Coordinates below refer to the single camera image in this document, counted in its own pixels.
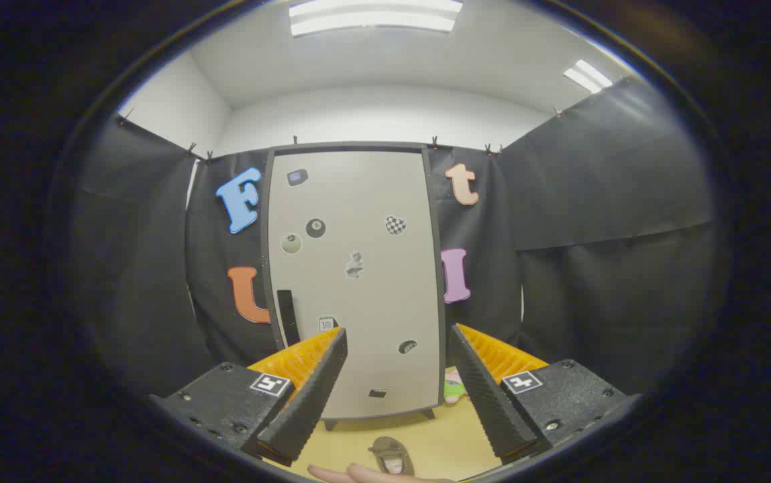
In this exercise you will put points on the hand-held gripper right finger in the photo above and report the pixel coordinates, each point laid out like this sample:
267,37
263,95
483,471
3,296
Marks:
486,396

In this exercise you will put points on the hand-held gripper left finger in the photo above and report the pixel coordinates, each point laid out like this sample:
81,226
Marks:
311,396

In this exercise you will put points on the brown fuzzy shoe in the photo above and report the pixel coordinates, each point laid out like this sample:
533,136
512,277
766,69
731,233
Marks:
385,446

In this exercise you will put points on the light grey shoe cabinet door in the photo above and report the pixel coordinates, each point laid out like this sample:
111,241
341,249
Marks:
372,308

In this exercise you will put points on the dark grey shoe cabinet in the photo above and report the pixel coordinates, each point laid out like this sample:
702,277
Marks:
439,268

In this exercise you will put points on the pink and green plush toy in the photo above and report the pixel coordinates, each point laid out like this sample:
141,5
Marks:
453,390

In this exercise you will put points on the black backdrop cloth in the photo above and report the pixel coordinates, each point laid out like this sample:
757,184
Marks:
593,201

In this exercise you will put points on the small ceiling light panel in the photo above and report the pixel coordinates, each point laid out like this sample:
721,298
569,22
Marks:
590,75

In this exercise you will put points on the large ceiling light panel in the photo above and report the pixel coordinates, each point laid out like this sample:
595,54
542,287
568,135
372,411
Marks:
372,17

